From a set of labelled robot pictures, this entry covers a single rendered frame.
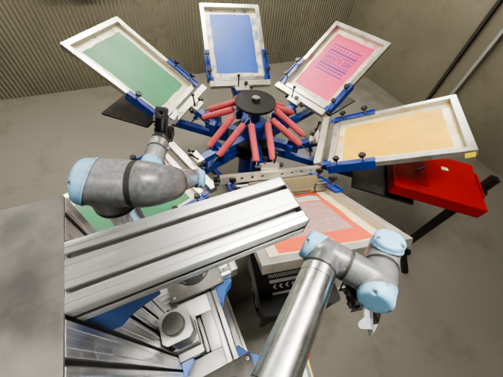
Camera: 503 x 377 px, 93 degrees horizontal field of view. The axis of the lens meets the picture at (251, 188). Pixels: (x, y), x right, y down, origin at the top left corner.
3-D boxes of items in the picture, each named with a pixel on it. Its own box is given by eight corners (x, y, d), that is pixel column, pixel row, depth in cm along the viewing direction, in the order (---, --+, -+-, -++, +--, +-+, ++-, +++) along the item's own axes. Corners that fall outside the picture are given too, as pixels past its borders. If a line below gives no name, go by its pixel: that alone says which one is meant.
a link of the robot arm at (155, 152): (141, 178, 90) (135, 162, 83) (149, 157, 96) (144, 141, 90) (163, 179, 90) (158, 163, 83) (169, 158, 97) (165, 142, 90)
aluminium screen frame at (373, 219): (411, 246, 91) (413, 238, 90) (262, 274, 80) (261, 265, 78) (315, 181, 163) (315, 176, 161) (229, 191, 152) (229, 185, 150)
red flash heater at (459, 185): (461, 173, 196) (473, 163, 186) (475, 219, 168) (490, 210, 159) (385, 152, 204) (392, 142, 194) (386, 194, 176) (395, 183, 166)
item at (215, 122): (309, 170, 193) (314, 160, 184) (210, 182, 178) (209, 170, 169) (281, 111, 241) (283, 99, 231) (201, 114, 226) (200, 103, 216)
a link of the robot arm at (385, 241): (370, 243, 56) (375, 221, 62) (358, 271, 62) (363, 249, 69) (409, 257, 53) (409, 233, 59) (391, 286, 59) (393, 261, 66)
